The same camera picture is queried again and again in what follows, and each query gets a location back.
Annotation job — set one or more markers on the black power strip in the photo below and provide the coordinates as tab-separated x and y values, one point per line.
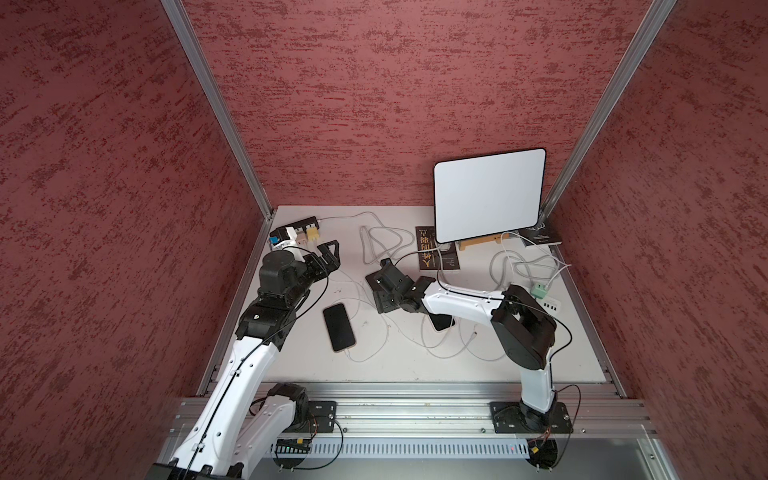
303	224

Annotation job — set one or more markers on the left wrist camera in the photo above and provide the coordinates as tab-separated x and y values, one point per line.
283	237

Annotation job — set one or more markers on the wooden panel stand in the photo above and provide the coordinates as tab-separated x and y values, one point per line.
496	239

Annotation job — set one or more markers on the small black booklet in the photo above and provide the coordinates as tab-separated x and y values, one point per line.
543	236

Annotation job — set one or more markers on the dark book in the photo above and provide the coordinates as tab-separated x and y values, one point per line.
432	255

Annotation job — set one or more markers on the white power strip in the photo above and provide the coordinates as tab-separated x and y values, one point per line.
551	305

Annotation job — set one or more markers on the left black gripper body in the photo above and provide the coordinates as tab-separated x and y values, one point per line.
307	272

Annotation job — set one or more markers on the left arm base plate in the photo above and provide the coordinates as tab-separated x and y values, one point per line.
319	418

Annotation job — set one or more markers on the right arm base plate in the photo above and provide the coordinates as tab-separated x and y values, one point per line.
517	418

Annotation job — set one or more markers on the aluminium frame rail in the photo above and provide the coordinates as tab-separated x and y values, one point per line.
444	430

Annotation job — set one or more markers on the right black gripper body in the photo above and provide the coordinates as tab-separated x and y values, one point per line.
388	300

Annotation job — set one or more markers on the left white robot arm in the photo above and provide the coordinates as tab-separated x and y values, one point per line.
228	441

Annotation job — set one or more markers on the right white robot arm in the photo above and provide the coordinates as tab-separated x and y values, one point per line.
524	329

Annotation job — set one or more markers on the white light panel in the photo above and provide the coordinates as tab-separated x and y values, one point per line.
487	195

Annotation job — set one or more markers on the green charger plug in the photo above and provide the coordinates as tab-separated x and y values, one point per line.
539	291

